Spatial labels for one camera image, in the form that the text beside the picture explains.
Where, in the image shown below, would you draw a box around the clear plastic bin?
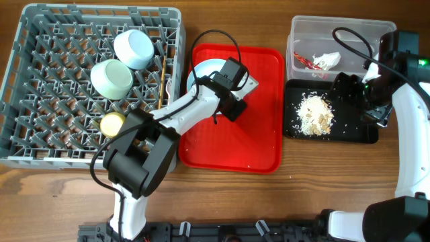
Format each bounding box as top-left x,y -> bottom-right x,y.
286,15 -> 403,83

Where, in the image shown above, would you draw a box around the light blue bowl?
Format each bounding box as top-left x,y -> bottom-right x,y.
114,30 -> 155,70

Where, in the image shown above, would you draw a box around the pale green saucer bowl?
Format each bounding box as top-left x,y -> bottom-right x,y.
90,59 -> 133,100

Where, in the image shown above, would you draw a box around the white tissue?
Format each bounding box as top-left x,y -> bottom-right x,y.
312,52 -> 341,71

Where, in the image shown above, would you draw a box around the rice and nut scraps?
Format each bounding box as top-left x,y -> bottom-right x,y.
292,91 -> 335,136

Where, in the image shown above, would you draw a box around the wooden chopstick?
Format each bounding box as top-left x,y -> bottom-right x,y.
157,55 -> 167,109

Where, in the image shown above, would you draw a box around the white round plate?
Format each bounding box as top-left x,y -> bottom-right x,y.
187,58 -> 259,100

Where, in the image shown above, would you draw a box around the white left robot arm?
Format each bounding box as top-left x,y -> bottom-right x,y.
103,58 -> 259,241

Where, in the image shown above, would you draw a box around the yellow cup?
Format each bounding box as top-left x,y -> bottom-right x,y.
99,112 -> 126,138

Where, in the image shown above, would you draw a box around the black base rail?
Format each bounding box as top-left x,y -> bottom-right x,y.
77,218 -> 330,242

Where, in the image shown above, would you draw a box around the red plastic tray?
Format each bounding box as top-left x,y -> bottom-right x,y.
178,44 -> 285,174

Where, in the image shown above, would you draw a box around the white plastic fork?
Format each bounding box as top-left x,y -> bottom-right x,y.
165,77 -> 173,106

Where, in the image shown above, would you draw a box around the grey dishwasher rack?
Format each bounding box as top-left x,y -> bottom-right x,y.
1,3 -> 186,169

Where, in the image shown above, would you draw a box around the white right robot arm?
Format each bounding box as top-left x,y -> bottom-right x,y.
319,28 -> 429,241

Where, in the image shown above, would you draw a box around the red snack wrapper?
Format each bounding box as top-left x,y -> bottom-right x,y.
294,52 -> 328,80

